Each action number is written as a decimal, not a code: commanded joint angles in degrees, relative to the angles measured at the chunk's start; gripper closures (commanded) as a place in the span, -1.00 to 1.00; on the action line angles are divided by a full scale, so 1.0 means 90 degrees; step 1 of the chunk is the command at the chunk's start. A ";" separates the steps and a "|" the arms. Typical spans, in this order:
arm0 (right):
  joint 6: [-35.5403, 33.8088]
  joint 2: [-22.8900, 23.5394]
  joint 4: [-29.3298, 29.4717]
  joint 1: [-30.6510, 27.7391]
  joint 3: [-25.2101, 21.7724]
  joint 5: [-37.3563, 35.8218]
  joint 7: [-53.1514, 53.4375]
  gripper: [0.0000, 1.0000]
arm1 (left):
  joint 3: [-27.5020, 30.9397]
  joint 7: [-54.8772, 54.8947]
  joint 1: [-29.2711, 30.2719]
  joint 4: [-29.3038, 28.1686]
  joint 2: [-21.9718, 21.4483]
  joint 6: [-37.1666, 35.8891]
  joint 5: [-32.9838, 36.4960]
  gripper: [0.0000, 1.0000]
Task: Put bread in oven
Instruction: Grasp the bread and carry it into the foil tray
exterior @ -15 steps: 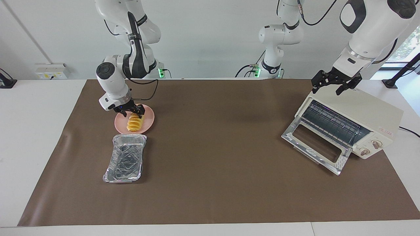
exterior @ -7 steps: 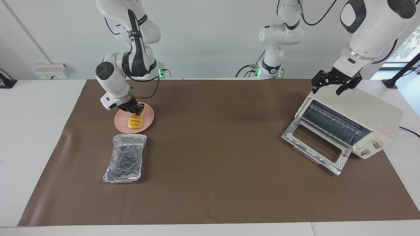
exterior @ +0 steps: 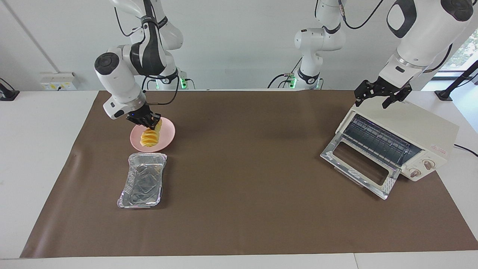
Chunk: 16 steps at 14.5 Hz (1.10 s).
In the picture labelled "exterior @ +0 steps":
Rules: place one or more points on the white wall power socket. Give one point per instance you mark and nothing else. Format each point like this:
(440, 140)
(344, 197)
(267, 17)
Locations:
(56, 80)

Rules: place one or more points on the bright window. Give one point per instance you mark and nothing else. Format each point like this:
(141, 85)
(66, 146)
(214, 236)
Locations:
(466, 48)

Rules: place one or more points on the pink round plate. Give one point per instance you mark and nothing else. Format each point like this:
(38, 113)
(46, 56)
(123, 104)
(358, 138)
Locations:
(168, 134)

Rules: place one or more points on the brown table mat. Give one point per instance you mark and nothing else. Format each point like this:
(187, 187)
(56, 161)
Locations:
(242, 205)

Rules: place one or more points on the beige oven knob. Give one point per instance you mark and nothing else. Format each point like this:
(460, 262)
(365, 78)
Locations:
(428, 164)
(414, 173)

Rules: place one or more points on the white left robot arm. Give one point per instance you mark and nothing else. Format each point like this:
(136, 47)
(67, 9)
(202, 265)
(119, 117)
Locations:
(429, 33)

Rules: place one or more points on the yellow sliced bread loaf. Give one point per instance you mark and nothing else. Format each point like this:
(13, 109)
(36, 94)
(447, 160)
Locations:
(149, 138)

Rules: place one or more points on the glass oven door metal frame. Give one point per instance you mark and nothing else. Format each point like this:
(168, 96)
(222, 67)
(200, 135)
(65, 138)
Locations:
(388, 183)

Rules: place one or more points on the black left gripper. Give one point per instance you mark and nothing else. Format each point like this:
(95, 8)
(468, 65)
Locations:
(386, 87)

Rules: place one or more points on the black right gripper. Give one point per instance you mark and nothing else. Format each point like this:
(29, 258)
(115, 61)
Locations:
(141, 116)

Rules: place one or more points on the black desk mount base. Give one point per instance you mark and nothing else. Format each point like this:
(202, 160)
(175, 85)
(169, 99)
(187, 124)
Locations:
(7, 94)

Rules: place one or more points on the cream toaster oven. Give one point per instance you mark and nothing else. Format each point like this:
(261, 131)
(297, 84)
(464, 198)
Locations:
(418, 123)

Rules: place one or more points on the aluminium foil tray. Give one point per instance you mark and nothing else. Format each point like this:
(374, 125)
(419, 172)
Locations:
(143, 183)

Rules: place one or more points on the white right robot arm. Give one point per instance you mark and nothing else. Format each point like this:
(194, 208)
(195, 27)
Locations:
(115, 82)

